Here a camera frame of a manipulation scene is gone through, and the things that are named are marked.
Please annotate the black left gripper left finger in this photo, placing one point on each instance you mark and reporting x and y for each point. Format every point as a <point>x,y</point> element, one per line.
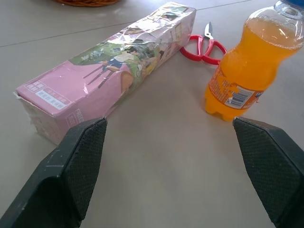
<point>59,180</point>

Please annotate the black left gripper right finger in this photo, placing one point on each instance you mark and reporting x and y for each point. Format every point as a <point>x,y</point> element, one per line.
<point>273,171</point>

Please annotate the brown wicker basket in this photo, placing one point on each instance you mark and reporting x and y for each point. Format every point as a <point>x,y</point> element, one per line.
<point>85,2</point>

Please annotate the orange soda plastic bottle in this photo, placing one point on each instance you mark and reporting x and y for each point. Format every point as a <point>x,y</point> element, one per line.
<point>247,66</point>

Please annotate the long pink illustrated box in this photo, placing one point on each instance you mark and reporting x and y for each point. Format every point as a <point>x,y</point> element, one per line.
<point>95,71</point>

